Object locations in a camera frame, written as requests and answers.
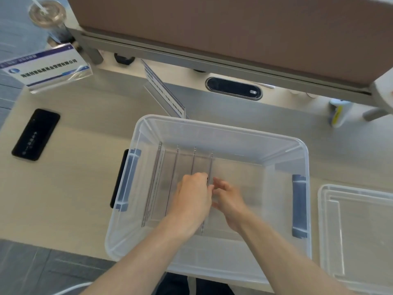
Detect person's right hand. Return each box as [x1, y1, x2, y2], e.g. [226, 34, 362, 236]
[211, 177, 253, 234]

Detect person's left hand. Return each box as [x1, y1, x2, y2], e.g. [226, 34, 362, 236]
[167, 172, 214, 239]

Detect clear acrylic divider rack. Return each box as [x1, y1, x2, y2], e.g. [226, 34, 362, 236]
[141, 141, 215, 237]

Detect person's right forearm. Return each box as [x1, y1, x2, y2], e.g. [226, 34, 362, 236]
[236, 210, 349, 295]

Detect person's left forearm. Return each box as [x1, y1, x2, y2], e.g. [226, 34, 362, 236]
[80, 216, 201, 295]

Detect clear plastic storage bin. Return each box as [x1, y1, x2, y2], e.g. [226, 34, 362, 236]
[105, 114, 312, 286]

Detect blue-grey bin latch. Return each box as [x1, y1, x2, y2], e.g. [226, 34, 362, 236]
[291, 174, 308, 239]
[114, 149, 142, 212]

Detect black slim flat device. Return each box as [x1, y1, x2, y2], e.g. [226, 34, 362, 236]
[110, 149, 129, 209]

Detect slim acrylic sign holder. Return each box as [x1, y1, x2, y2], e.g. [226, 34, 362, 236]
[141, 59, 188, 119]

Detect black oval desk socket panel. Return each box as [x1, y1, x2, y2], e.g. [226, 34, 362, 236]
[205, 77, 263, 101]

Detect person's dark trousers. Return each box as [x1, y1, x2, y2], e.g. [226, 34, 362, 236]
[154, 272, 231, 295]

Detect white bottle yellow label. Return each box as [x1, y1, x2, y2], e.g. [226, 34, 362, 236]
[330, 100, 353, 129]

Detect clear plastic bin lid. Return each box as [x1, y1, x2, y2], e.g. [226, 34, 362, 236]
[317, 184, 393, 295]

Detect brown desk partition panel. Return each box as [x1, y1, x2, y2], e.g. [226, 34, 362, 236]
[66, 0, 393, 88]

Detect black smartphone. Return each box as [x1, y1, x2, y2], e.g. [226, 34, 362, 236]
[11, 109, 61, 162]

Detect grey partition support foot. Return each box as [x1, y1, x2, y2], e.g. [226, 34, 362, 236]
[362, 78, 393, 121]
[47, 36, 104, 65]

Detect acrylic sign holder blue-white card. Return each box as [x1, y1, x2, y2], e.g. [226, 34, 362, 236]
[0, 43, 93, 94]

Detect plastic drink cup with straw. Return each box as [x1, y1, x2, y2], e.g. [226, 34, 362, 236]
[28, 0, 76, 44]

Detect grey partition frame rail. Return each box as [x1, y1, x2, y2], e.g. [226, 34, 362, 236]
[66, 26, 376, 106]

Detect black round cable grommet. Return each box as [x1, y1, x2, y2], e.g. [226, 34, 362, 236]
[114, 53, 136, 66]

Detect white cable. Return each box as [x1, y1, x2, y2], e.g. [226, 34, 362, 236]
[54, 281, 93, 295]

